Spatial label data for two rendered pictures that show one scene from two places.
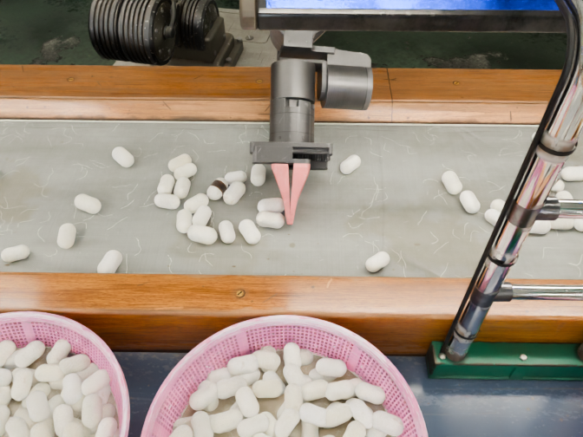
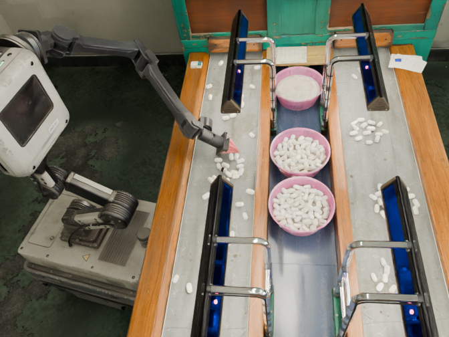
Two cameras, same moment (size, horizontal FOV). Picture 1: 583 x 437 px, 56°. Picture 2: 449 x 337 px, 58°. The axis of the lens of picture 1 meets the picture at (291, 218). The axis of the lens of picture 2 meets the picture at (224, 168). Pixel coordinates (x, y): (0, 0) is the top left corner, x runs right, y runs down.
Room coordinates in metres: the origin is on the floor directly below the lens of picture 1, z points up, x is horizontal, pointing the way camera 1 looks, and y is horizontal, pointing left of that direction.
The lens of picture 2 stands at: (0.27, 1.19, 2.19)
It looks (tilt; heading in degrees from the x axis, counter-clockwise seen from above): 52 degrees down; 282
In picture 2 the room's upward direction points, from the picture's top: 10 degrees counter-clockwise
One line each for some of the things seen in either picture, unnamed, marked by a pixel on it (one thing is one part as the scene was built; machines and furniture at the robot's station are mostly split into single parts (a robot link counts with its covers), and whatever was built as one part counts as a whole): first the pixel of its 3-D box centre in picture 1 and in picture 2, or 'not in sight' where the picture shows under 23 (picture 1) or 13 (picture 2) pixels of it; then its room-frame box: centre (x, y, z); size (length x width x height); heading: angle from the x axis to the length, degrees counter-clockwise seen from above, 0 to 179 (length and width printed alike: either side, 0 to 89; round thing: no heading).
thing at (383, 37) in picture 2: not in sight; (363, 38); (-0.18, -0.70, 0.83); 0.30 x 0.06 x 0.07; 179
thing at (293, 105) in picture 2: not in sight; (297, 89); (0.17, -0.43, 0.72); 0.27 x 0.27 x 0.10
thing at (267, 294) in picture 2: not in sight; (242, 291); (0.39, 0.71, 0.90); 0.20 x 0.19 x 0.45; 89
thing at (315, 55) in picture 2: not in sight; (296, 55); (0.16, -0.65, 0.77); 0.33 x 0.15 x 0.01; 179
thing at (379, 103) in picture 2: not in sight; (369, 52); (-0.11, -0.26, 1.08); 0.62 x 0.08 x 0.07; 89
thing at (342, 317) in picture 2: not in sight; (371, 297); (-0.01, 0.71, 0.90); 0.20 x 0.19 x 0.45; 89
